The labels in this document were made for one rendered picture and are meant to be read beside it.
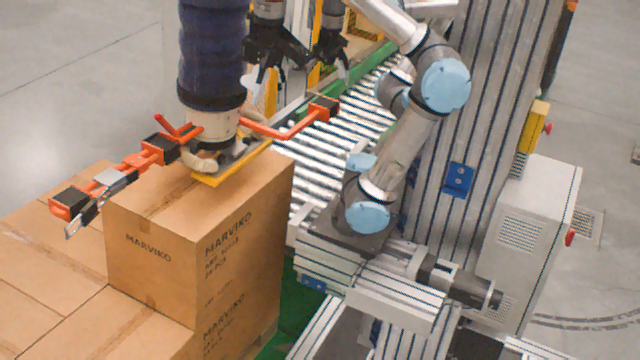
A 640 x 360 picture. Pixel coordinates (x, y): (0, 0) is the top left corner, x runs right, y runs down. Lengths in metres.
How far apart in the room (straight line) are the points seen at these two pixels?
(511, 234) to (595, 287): 1.88
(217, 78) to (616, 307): 2.51
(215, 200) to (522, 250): 0.99
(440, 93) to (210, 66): 0.75
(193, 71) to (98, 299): 0.91
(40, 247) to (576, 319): 2.52
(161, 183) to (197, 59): 0.50
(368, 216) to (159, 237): 0.73
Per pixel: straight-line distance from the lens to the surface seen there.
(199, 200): 2.19
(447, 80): 1.55
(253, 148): 2.22
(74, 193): 1.81
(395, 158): 1.67
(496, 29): 1.75
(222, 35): 1.95
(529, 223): 1.92
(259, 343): 2.93
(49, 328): 2.38
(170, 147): 1.97
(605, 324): 3.60
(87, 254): 2.62
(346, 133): 3.42
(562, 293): 3.66
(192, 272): 2.11
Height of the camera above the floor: 2.26
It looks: 34 degrees down
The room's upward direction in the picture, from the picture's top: 7 degrees clockwise
